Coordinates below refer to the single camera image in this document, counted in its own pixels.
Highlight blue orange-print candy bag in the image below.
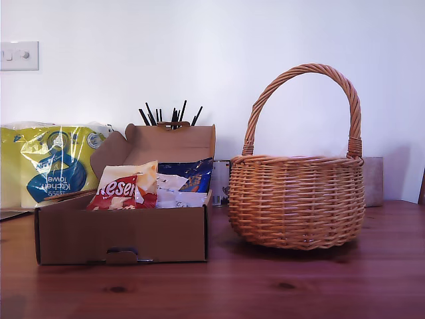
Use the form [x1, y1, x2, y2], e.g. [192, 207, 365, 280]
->
[157, 157, 214, 193]

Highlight white green-print candy bag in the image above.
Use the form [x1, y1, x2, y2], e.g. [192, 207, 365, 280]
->
[156, 191, 211, 209]

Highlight red Maltesers candy bag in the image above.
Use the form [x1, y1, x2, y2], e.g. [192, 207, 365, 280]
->
[86, 159, 159, 211]

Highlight small printed white box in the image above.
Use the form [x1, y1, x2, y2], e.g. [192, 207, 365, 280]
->
[211, 159, 232, 207]

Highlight woven wicker basket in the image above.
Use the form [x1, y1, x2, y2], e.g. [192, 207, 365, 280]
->
[227, 62, 367, 251]

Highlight brown cardboard box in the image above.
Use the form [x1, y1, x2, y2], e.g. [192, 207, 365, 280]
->
[34, 122, 216, 266]

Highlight round cork coaster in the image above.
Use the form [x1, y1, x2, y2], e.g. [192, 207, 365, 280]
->
[43, 187, 99, 201]

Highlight grey stone tile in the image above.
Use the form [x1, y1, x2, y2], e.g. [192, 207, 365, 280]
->
[361, 156, 384, 207]

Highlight yellow kitchen towel pack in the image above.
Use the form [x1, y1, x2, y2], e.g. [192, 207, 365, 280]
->
[0, 120, 114, 209]

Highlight flat grey board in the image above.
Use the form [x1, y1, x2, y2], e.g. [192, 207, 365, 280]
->
[0, 208, 37, 222]

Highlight white wall switch plate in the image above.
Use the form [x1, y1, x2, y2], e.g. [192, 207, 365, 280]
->
[0, 41, 40, 72]

